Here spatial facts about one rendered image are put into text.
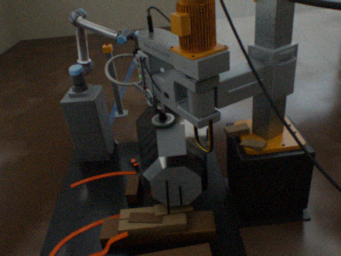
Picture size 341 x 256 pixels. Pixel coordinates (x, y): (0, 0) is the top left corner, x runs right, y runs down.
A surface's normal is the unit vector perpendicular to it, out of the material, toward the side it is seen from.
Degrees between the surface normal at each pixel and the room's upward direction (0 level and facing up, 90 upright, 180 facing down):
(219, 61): 90
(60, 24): 90
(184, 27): 90
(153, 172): 53
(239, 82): 90
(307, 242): 0
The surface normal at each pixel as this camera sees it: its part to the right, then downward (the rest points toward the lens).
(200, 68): 0.50, 0.40
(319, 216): -0.11, -0.85
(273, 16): -0.83, 0.37
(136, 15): -0.06, 0.53
